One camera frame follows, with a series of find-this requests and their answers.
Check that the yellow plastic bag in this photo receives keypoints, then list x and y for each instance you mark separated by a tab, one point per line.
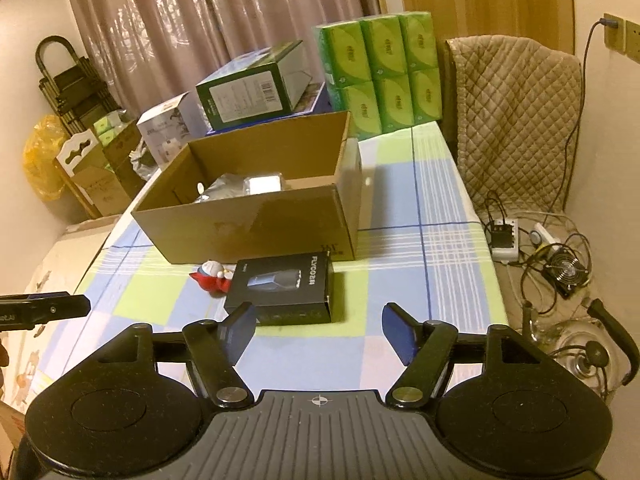
42	160

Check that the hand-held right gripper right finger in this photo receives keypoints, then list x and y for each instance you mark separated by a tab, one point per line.
400	332

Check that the pink patterned curtain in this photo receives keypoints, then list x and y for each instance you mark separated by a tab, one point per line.
200	20

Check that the black product box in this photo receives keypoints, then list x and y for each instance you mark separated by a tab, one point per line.
285	280

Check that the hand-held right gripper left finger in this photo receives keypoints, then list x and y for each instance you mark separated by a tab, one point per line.
240	332

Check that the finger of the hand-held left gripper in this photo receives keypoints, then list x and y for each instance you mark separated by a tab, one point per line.
65	306

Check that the red and blue cat figurine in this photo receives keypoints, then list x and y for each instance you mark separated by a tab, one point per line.
212	282

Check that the white power strip with charger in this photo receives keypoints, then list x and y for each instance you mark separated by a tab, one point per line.
504	240

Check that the crumpled grey plastic bag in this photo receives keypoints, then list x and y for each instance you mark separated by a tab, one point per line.
145	162

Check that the silver foil bag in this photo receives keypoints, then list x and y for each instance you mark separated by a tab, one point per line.
225	187

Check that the black cooling fan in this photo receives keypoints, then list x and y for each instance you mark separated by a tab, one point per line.
567	270

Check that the brown cardboard box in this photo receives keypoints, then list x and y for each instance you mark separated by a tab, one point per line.
250	230

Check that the plain brown carton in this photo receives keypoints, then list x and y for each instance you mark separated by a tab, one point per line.
125	155

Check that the brown carton with white hanger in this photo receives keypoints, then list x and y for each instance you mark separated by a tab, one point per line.
95	180

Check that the stack of green tissue packs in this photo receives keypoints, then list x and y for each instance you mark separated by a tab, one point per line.
385	75

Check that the quilted beige chair cover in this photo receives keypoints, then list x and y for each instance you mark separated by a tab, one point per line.
515	125

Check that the wall socket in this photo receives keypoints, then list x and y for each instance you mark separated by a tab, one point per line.
622	35

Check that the black folding rack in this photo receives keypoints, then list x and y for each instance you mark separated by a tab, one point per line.
70	90

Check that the green carton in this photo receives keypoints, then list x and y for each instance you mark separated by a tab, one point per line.
240	95

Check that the small green tissue pack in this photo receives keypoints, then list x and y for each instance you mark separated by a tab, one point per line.
107	127

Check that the orange printed carton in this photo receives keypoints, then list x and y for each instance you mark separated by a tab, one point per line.
11	425

